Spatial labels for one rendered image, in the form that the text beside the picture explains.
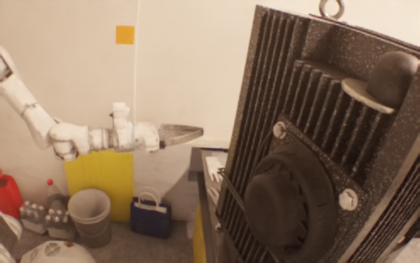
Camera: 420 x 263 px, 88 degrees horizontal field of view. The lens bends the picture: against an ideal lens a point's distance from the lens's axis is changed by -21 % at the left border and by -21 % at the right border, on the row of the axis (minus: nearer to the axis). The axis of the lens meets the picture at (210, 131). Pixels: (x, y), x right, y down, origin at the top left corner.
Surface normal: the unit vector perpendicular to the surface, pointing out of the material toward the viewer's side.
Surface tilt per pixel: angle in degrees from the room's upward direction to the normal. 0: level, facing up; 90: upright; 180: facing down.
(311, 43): 90
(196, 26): 90
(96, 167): 87
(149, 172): 90
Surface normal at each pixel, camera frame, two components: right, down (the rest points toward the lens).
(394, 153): -0.93, 0.06
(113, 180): 0.11, 0.46
